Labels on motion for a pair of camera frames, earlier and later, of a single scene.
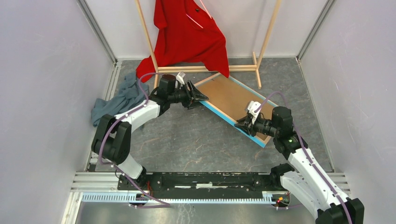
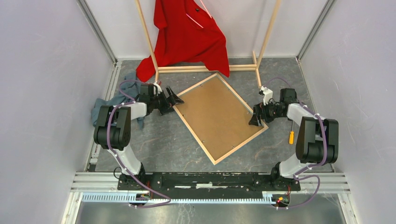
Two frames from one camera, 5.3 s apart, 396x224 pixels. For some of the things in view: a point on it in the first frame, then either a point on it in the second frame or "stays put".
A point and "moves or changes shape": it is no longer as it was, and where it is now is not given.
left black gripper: [194, 94] to [169, 102]
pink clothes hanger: [206, 11] stays put
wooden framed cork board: [229, 99] moves or changes shape
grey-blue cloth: [131, 95] stays put
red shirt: [187, 36] stays put
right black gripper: [244, 128] to [260, 109]
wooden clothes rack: [192, 68] stays put
